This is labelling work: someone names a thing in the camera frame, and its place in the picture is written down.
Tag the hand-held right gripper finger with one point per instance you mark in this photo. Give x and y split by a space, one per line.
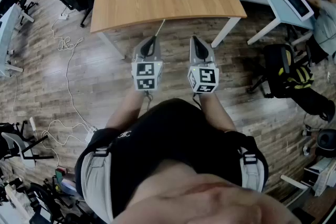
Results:
192 56
211 57

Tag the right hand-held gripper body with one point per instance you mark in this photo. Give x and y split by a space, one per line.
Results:
207 77

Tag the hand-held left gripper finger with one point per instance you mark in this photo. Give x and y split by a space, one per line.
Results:
137 56
157 56

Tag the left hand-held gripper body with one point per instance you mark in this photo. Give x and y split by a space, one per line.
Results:
147 76

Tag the person's left forearm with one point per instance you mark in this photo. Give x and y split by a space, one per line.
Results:
128 110

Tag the person's right forearm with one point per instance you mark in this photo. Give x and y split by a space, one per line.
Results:
218 112

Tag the person's black shirt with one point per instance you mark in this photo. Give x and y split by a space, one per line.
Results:
168 136

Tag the small white power strip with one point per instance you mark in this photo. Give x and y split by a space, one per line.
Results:
63 17

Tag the white table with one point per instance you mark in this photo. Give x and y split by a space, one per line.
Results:
283 8

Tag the yellow and black jacket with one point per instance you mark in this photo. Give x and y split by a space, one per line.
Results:
302 76

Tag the person's face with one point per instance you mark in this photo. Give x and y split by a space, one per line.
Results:
204 199

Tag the long white power strip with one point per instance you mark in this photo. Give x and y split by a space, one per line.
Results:
32 124

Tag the small black office chair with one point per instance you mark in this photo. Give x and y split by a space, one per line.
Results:
24 1

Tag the white desk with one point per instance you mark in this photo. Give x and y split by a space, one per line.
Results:
8 26

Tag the black round bin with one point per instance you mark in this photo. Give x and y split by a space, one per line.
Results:
326 141

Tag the grey office chair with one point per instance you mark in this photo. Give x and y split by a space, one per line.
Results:
15 144

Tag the white metal frame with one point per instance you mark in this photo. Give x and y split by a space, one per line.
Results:
294 182

